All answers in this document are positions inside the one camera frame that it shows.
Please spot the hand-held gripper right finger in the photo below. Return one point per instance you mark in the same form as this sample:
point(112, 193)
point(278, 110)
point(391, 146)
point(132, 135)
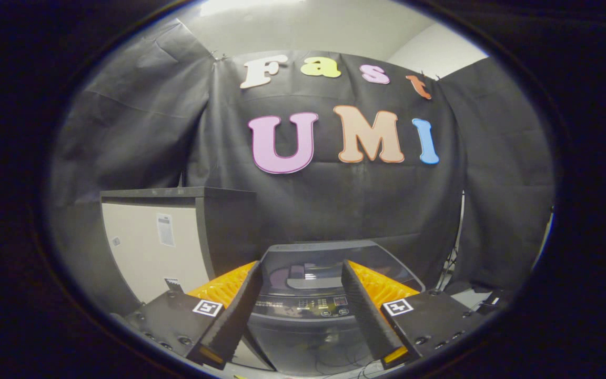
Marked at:
point(369, 310)

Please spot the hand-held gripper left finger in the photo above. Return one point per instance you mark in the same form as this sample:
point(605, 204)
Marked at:
point(237, 310)

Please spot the grey washing machine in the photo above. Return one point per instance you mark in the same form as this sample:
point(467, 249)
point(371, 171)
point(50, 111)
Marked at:
point(303, 342)

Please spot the beige cabinet with dark top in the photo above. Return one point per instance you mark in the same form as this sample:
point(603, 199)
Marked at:
point(140, 247)

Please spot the black box on floor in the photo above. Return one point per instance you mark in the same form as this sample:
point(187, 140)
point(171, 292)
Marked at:
point(492, 302)

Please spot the black backdrop cloth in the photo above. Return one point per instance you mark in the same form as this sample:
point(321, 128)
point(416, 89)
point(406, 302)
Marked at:
point(219, 131)

